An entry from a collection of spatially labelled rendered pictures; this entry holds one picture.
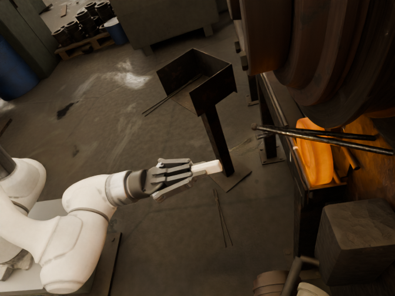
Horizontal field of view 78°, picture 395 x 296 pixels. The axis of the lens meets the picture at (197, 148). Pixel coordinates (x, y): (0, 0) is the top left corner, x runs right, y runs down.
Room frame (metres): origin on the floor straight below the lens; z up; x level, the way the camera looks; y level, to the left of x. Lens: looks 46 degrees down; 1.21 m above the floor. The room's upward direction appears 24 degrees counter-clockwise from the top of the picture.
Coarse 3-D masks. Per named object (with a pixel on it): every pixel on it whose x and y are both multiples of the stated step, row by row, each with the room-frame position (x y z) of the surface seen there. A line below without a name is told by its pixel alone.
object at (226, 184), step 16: (192, 48) 1.05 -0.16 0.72; (176, 64) 1.02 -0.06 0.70; (192, 64) 1.04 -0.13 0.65; (208, 64) 0.96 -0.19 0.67; (224, 64) 0.85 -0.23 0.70; (160, 80) 0.99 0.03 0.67; (176, 80) 1.01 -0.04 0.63; (208, 80) 0.77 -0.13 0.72; (224, 80) 0.79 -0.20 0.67; (176, 96) 0.95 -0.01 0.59; (192, 96) 0.74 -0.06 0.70; (208, 96) 0.76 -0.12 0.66; (224, 96) 0.79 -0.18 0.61; (192, 112) 0.78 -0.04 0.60; (208, 112) 0.84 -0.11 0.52; (208, 128) 0.86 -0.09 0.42; (224, 144) 0.85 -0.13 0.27; (224, 160) 0.84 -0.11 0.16; (224, 176) 0.86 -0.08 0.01; (240, 176) 0.81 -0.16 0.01
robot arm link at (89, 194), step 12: (84, 180) 0.49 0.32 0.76; (96, 180) 0.46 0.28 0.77; (72, 192) 0.47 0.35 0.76; (84, 192) 0.44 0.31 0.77; (96, 192) 0.43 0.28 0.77; (72, 204) 0.42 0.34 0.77; (84, 204) 0.40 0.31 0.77; (96, 204) 0.40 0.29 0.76; (108, 204) 0.41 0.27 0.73; (108, 216) 0.38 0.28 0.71
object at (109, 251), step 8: (120, 232) 0.78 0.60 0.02; (112, 240) 0.75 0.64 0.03; (120, 240) 0.74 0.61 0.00; (104, 248) 0.72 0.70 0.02; (112, 248) 0.70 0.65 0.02; (104, 256) 0.68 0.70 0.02; (112, 256) 0.66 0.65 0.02; (104, 264) 0.64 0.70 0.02; (112, 264) 0.62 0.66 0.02; (96, 272) 0.61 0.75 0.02; (104, 272) 0.60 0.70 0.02; (112, 272) 0.58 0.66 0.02; (88, 280) 0.57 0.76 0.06; (96, 280) 0.57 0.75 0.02; (104, 280) 0.56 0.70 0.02; (112, 280) 0.54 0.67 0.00; (80, 288) 0.53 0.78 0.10; (88, 288) 0.54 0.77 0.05; (96, 288) 0.53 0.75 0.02; (104, 288) 0.52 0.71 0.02
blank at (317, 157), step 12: (300, 120) 0.35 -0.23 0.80; (300, 144) 0.34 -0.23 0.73; (312, 144) 0.28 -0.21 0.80; (324, 144) 0.27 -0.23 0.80; (312, 156) 0.27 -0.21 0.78; (324, 156) 0.25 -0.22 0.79; (312, 168) 0.26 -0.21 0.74; (324, 168) 0.24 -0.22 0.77; (312, 180) 0.26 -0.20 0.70; (324, 180) 0.23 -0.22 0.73
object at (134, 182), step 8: (152, 168) 0.45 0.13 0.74; (136, 176) 0.42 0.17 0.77; (144, 176) 0.43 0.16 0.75; (152, 176) 0.42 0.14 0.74; (160, 176) 0.41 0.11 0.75; (128, 184) 0.41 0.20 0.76; (136, 184) 0.40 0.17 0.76; (144, 184) 0.41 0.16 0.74; (152, 184) 0.40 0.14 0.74; (160, 184) 0.39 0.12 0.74; (136, 192) 0.39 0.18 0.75; (144, 192) 0.39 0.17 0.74; (152, 192) 0.38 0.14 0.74
